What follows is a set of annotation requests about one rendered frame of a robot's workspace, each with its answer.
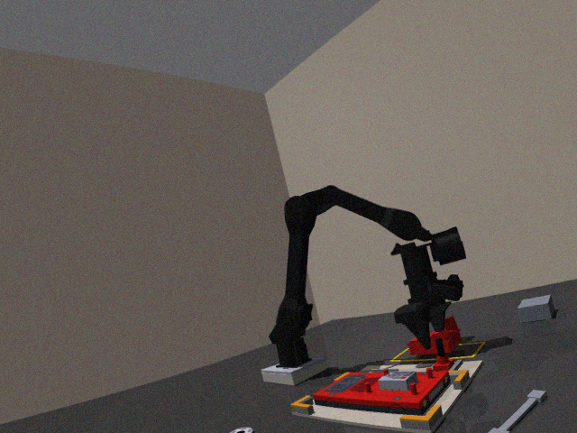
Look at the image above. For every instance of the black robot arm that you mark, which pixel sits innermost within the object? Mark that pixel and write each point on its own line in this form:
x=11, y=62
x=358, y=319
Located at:
x=294, y=313

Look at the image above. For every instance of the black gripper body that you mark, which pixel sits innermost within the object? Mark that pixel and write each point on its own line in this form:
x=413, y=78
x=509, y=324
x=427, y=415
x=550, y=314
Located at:
x=418, y=307

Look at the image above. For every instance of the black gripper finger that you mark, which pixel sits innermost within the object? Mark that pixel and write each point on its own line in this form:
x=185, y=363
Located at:
x=439, y=316
x=420, y=329

